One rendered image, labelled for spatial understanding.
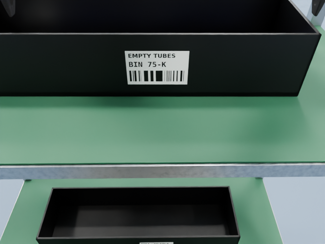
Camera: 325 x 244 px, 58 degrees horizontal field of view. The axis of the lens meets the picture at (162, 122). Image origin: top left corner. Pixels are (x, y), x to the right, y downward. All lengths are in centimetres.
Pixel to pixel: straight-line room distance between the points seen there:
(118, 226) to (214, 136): 65
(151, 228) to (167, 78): 63
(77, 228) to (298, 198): 107
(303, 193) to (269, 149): 124
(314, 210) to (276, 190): 18
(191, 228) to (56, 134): 66
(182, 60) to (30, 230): 82
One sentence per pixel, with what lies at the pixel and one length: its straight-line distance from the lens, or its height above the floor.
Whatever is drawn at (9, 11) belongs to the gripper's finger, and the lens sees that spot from 53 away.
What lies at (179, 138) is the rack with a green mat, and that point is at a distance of 42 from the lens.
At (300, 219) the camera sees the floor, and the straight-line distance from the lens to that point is 157.
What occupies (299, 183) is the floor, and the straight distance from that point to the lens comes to 170.
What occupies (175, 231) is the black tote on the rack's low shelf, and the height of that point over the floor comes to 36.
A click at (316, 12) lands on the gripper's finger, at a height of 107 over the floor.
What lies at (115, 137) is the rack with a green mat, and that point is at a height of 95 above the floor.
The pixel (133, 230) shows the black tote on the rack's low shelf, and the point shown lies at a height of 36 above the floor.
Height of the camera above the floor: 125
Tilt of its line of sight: 42 degrees down
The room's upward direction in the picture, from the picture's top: straight up
